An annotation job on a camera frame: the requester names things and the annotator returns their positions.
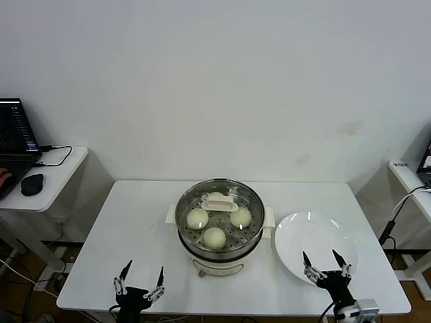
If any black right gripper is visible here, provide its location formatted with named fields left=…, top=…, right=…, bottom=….
left=302, top=248, right=357, bottom=306

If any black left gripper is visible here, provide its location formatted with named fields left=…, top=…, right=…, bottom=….
left=112, top=259, right=167, bottom=323

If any round glass lid cream handle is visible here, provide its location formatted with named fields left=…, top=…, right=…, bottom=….
left=174, top=177, right=265, bottom=252

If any black computer mouse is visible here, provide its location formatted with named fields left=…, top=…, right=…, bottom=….
left=20, top=172, right=45, bottom=196

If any steel perforated steamer basket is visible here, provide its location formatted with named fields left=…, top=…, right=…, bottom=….
left=164, top=177, right=275, bottom=255

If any bare person hand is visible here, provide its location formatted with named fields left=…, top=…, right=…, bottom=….
left=0, top=167, right=16, bottom=190

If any white round plate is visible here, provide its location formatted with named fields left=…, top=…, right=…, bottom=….
left=273, top=211, right=360, bottom=287

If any cream electric cooker base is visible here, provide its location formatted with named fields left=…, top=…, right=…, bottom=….
left=166, top=215, right=274, bottom=279

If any white side table with mouse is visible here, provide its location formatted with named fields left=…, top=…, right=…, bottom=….
left=0, top=145, right=115, bottom=270

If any black laptop with dark screen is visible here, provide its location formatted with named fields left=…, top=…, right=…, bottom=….
left=0, top=98, right=44, bottom=200

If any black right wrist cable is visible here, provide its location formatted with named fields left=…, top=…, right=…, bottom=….
left=319, top=301, right=338, bottom=323

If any white cable under table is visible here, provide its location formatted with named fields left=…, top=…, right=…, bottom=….
left=147, top=314, right=190, bottom=323

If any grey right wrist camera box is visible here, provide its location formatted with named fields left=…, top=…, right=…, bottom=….
left=356, top=297, right=380, bottom=323

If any black power adapter with cable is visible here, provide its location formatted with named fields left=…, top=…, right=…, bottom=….
left=378, top=191, right=410, bottom=244

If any white charging cable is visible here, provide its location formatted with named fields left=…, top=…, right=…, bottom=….
left=393, top=185, right=429, bottom=213

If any white floor cable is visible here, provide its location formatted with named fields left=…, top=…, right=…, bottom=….
left=0, top=258, right=59, bottom=297

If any black laptop cable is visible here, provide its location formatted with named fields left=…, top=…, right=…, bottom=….
left=32, top=144, right=73, bottom=167

